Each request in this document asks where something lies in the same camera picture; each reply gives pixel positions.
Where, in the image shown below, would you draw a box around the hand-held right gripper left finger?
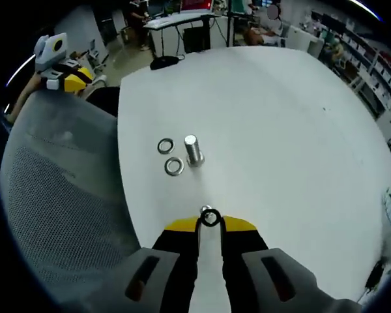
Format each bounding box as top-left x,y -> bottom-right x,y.
65,216 -> 202,313

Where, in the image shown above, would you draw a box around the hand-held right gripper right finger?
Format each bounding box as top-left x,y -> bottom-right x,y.
220,215 -> 362,313

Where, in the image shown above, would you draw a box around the large steel washer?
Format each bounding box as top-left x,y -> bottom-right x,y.
156,138 -> 177,155
164,156 -> 185,177

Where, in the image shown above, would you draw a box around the large steel threaded stud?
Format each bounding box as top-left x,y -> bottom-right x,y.
183,134 -> 205,168

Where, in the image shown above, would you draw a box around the black chair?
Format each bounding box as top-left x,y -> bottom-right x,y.
84,86 -> 121,117

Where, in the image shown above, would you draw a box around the black computer mouse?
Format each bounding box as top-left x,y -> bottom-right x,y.
149,55 -> 180,70

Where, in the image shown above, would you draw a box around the black power adapter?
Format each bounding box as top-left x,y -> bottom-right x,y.
364,256 -> 391,291

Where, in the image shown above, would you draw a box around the grey mesh office chair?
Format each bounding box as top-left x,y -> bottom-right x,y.
0,87 -> 141,304

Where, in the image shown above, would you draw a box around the white side desk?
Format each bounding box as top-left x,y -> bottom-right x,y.
143,12 -> 223,56

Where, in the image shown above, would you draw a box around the black computer case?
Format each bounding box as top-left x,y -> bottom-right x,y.
183,26 -> 211,53

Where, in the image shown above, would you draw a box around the large red display screen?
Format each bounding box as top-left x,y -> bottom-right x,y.
181,0 -> 214,10

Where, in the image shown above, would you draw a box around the black stand pole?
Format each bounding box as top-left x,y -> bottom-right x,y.
227,0 -> 235,48

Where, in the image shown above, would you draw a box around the white cabinet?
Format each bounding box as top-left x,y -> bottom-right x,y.
286,24 -> 323,56

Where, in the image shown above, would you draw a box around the white storage shelves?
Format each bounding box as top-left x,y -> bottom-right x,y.
312,9 -> 391,157

